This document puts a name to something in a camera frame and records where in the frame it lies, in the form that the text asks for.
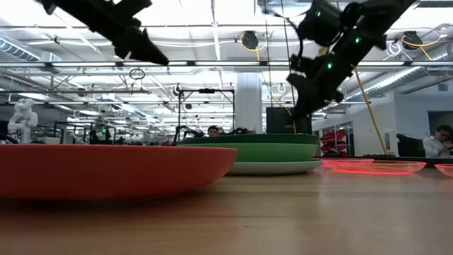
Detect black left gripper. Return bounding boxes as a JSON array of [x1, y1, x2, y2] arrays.
[[111, 16, 170, 66]]

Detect thick yellow cable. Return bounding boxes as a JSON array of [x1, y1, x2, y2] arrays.
[[353, 67, 387, 155]]

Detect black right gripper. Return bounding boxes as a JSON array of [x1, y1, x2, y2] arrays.
[[285, 55, 346, 120]]

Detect big black box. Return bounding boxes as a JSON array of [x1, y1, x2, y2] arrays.
[[265, 107, 313, 135]]

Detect white building column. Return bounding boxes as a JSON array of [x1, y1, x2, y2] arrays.
[[235, 72, 263, 135]]

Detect black office chair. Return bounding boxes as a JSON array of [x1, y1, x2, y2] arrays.
[[396, 133, 425, 157]]

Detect background robot workstation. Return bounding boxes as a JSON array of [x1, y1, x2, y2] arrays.
[[52, 121, 117, 145]]

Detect pink translucent plate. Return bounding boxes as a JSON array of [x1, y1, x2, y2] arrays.
[[320, 157, 375, 167]]

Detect black ceiling cable reel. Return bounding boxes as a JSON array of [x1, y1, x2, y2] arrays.
[[402, 30, 422, 50], [241, 30, 260, 50]]

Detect rust orange plastic plate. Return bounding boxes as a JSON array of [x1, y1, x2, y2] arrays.
[[0, 143, 239, 200]]

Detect orange translucent plate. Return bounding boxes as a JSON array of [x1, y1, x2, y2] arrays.
[[323, 159, 428, 176], [434, 163, 453, 179]]

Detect black background rig frame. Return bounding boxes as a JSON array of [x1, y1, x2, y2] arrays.
[[176, 88, 236, 142]]

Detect large light blue plate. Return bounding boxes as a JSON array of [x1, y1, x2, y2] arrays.
[[226, 159, 323, 176]]

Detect large light green plate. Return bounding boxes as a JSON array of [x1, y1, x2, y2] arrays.
[[178, 142, 319, 163]]

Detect red storage shelf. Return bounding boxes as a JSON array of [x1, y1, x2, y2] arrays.
[[320, 129, 350, 155]]

